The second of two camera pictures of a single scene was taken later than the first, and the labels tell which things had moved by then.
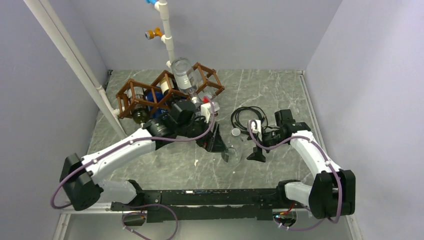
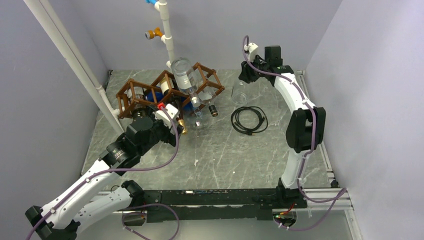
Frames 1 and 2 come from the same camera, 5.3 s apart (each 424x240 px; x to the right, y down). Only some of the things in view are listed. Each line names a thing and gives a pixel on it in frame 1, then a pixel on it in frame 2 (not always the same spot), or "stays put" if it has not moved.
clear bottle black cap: [207, 94] to [213, 109]
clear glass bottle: [186, 77] stays put
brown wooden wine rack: [136, 97] stays put
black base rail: [206, 205] stays put
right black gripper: [257, 155] to [246, 74]
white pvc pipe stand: [161, 6] stays put
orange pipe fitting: [151, 34] stays put
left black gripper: [213, 141] to [168, 137]
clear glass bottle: [236, 147] to [239, 95]
